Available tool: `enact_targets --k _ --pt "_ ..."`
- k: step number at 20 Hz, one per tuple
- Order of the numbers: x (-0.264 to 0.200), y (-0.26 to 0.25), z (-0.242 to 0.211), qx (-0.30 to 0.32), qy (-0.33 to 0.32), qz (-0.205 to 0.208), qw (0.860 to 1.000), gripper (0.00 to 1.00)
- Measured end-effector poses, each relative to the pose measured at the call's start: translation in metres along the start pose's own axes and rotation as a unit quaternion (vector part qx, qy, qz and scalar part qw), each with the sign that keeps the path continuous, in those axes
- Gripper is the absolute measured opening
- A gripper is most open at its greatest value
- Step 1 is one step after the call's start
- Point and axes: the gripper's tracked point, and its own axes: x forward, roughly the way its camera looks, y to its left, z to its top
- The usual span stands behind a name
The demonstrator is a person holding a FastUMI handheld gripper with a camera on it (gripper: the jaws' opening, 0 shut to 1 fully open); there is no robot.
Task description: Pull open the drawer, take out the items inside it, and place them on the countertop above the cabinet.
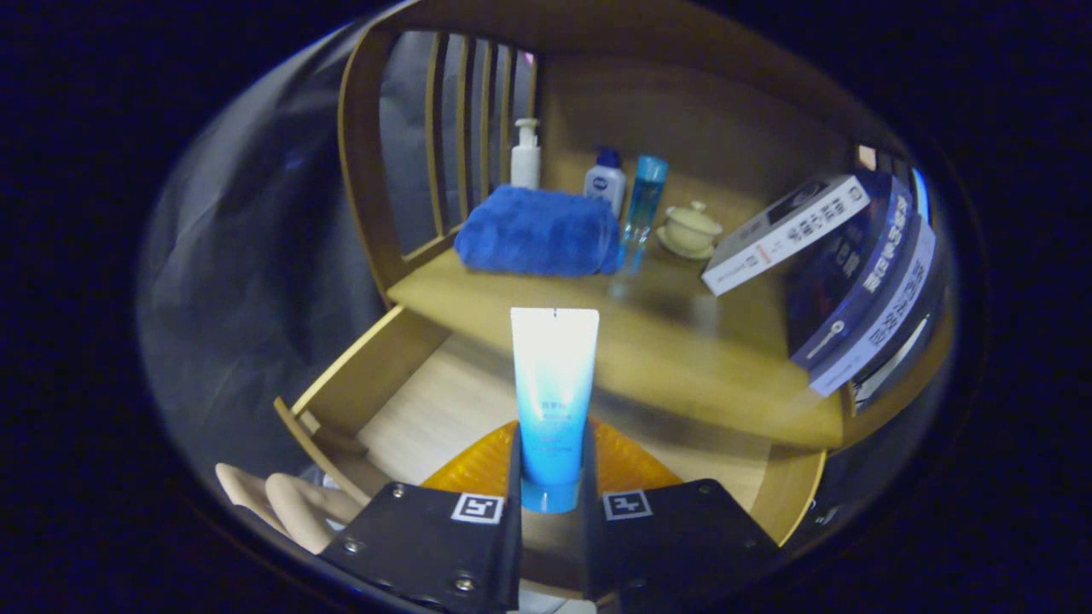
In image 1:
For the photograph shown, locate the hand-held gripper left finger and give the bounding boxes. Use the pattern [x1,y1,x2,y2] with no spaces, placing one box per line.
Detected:
[318,420,524,614]

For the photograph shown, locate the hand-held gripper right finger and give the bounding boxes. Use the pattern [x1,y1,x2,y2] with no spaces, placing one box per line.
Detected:
[580,418,782,614]

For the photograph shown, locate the wooden drawer with black knob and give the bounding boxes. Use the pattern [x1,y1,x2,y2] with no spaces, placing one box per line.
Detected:
[273,303,828,598]

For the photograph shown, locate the blue and white tube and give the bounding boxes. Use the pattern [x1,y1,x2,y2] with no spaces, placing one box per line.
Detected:
[510,307,601,514]

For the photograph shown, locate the wooden countertop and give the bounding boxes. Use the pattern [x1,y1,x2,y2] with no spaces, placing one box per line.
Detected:
[386,196,845,450]

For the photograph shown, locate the wooden cabinet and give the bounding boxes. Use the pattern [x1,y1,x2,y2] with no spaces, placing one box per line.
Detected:
[337,0,961,453]

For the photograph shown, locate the blue folded towel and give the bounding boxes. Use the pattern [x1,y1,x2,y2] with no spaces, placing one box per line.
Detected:
[454,184,622,277]

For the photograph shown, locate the cream lidded teacup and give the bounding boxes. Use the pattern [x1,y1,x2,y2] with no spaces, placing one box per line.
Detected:
[655,200,724,261]

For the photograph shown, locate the clear blue bottle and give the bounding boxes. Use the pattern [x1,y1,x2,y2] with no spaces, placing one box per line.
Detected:
[621,154,670,274]

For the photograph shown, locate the white bottle with blue cap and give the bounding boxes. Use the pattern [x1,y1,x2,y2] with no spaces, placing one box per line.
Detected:
[584,147,627,218]

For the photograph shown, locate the dark navy book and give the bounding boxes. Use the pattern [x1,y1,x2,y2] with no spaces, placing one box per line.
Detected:
[785,171,914,372]

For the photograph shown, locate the white book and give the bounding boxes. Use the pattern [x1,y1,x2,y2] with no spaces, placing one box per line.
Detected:
[701,175,873,297]

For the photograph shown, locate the lavender book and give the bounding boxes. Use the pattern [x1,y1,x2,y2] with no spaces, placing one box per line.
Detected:
[806,217,938,397]

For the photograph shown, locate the white pump bottle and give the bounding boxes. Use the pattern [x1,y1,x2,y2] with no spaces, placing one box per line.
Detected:
[510,118,543,190]

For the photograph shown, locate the black backdrop cloth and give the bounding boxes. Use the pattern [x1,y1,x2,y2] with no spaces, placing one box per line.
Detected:
[136,26,393,478]

